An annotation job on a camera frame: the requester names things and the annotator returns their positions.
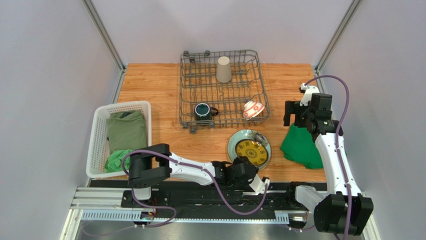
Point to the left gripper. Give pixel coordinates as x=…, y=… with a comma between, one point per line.
x=240, y=160

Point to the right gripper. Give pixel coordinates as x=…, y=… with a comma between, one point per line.
x=289, y=113

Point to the yellow patterned plate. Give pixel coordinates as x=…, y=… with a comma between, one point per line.
x=256, y=153

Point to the light blue flower plate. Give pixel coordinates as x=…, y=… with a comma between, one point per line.
x=250, y=135

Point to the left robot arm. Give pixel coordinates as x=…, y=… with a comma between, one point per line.
x=154, y=164

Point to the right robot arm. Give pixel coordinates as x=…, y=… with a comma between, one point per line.
x=344, y=210

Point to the white red patterned bowl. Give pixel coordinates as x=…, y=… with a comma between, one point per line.
x=252, y=109

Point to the green cloth on table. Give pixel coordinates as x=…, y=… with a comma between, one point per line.
x=298, y=147

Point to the dark green mug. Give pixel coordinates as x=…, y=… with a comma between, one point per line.
x=204, y=112

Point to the beige upside-down cup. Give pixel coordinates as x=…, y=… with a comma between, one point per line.
x=223, y=70

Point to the olive green folded cloth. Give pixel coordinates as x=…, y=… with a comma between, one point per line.
x=126, y=130

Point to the bright green crumpled cloth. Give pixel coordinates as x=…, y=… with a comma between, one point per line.
x=114, y=161

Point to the white plastic basket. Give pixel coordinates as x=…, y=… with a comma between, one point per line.
x=98, y=148

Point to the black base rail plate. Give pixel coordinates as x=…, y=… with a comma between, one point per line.
x=193, y=201

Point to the grey wire dish rack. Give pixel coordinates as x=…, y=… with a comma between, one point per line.
x=198, y=84

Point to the right aluminium frame post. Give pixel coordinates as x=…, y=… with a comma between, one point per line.
x=340, y=30

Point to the aluminium frame post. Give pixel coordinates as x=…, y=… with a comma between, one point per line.
x=97, y=20
x=340, y=30

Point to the left aluminium frame post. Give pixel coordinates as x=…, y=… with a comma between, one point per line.
x=97, y=20

